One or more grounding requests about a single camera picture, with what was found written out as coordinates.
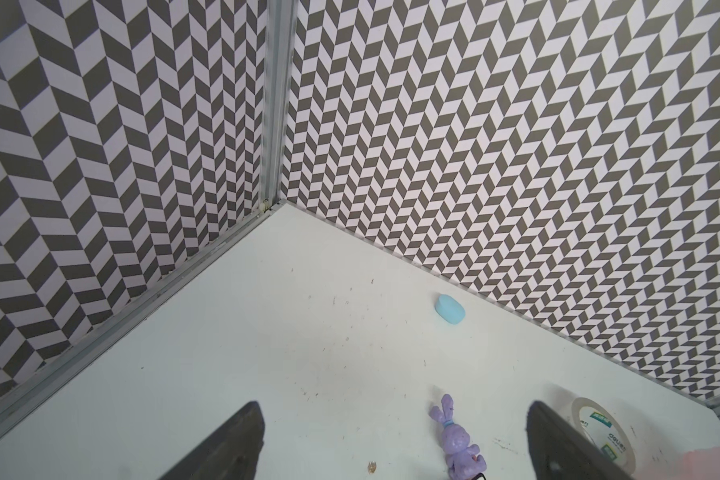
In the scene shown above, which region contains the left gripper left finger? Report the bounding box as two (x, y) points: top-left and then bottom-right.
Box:
(160, 401), (265, 480)

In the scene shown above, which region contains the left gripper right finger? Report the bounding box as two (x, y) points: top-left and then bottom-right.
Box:
(526, 401), (630, 480)

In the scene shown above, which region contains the pink plastic bag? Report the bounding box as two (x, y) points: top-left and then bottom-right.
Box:
(682, 447), (720, 480)

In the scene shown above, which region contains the clear tape roll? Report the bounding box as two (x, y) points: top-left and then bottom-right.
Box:
(564, 397), (636, 475)

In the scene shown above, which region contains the purple bunny toy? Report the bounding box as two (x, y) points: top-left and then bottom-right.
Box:
(429, 394), (487, 480)

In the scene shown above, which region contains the light blue soap piece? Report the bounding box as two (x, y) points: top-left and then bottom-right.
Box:
(435, 294), (466, 325)

